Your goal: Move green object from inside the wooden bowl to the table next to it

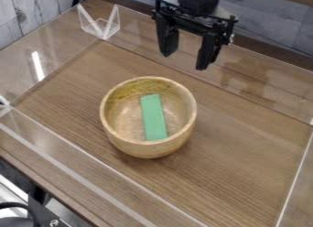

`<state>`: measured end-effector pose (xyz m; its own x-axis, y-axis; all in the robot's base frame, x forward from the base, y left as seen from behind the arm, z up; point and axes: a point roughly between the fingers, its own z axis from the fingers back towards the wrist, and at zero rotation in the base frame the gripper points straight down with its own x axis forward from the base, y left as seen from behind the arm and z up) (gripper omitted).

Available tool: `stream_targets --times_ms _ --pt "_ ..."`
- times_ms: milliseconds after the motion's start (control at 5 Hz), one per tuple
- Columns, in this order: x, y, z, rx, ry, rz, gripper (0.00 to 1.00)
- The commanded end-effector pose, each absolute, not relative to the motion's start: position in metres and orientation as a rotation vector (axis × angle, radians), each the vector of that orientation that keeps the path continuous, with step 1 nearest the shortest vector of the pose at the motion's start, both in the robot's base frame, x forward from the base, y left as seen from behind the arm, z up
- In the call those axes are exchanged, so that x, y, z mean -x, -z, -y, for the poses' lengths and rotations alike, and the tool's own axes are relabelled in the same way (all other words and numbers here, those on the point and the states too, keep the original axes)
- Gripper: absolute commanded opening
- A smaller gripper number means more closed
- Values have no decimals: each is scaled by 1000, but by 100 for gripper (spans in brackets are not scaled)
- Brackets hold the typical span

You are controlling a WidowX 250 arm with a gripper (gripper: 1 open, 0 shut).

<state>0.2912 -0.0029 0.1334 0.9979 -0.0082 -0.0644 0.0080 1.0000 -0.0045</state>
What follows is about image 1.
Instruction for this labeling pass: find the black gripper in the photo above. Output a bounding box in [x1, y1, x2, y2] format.
[153, 0, 238, 70]

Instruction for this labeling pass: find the green rectangular block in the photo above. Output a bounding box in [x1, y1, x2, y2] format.
[139, 93, 167, 141]

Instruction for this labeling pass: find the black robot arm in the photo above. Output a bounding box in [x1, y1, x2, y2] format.
[151, 0, 238, 70]

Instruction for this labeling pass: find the round wooden bowl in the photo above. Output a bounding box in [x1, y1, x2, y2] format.
[99, 76, 197, 158]

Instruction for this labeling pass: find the clear acrylic corner bracket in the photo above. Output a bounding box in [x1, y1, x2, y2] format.
[78, 5, 121, 40]

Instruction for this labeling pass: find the black metal table frame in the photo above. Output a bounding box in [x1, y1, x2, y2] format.
[0, 158, 93, 227]

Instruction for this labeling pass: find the black cable lower left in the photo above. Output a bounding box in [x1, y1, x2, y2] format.
[0, 201, 36, 227]

